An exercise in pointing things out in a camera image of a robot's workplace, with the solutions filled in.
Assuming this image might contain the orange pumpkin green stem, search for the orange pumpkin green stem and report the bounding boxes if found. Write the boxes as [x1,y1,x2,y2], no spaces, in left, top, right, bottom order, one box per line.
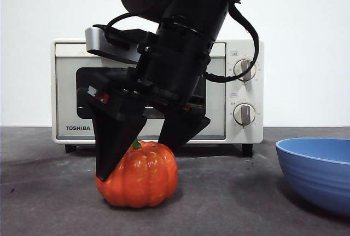
[95,139,178,209]

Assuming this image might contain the glass oven door beige handle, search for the glass oven door beige handle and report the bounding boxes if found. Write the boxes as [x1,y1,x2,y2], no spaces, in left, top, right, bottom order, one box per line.
[54,42,227,141]

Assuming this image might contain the blue ribbed bowl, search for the blue ribbed bowl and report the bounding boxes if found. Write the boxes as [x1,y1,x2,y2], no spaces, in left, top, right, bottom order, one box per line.
[275,137,350,216]

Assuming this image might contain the beige oven knob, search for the beige oven knob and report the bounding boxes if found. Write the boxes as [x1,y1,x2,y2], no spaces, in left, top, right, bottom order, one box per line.
[234,58,258,82]
[232,103,257,126]

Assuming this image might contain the cream Toshiba toaster oven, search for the cream Toshiba toaster oven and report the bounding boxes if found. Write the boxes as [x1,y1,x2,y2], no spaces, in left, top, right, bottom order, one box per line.
[51,38,265,157]

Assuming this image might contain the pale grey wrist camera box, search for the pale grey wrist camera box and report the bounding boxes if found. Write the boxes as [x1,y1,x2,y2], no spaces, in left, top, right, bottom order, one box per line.
[84,27,143,66]

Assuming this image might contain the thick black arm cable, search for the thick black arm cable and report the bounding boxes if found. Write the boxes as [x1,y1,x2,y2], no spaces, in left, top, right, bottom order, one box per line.
[203,0,260,82]

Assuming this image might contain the thin black camera cable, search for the thin black camera cable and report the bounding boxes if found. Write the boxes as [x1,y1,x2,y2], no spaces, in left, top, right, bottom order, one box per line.
[92,13,165,45]

